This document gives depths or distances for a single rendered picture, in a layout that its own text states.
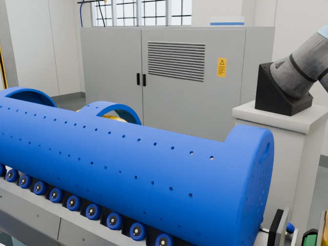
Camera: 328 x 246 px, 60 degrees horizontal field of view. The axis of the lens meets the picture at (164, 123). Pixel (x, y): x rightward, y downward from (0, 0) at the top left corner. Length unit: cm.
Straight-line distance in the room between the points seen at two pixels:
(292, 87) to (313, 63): 12
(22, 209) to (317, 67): 114
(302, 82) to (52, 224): 102
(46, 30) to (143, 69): 341
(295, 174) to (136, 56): 205
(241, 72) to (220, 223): 174
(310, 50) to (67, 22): 538
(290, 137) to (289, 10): 234
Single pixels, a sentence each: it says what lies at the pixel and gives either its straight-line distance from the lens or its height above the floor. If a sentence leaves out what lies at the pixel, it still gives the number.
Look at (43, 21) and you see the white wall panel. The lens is 596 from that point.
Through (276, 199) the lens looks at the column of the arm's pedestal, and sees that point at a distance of 134.
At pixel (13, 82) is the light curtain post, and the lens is 178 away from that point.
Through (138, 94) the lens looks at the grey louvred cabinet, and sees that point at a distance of 295.
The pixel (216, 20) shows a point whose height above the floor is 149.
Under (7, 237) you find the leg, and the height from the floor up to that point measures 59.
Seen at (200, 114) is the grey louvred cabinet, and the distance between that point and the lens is 245.
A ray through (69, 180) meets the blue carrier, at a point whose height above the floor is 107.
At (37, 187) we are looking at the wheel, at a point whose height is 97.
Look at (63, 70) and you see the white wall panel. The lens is 614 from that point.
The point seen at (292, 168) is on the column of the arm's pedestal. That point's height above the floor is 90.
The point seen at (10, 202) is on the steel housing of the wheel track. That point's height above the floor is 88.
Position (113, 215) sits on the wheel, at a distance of 77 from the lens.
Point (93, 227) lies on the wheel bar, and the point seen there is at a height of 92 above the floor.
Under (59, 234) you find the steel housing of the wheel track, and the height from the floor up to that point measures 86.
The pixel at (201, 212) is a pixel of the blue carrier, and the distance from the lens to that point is 55.
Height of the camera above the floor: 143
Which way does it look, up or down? 18 degrees down
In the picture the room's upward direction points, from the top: straight up
